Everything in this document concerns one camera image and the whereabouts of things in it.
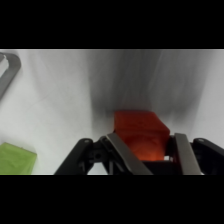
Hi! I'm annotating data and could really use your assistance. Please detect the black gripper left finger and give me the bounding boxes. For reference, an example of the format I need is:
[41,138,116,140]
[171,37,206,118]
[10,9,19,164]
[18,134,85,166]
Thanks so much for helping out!
[54,132,153,175]

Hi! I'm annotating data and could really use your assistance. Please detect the red cube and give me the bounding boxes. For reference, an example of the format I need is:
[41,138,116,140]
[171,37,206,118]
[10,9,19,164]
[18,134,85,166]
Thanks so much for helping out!
[113,109,170,162]

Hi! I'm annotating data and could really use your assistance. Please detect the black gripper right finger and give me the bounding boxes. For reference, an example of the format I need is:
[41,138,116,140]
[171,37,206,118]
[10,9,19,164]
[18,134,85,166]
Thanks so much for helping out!
[173,132,224,175]

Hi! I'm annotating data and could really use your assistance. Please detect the green cube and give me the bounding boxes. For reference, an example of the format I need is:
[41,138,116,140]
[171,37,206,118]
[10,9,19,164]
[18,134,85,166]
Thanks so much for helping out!
[0,142,38,175]

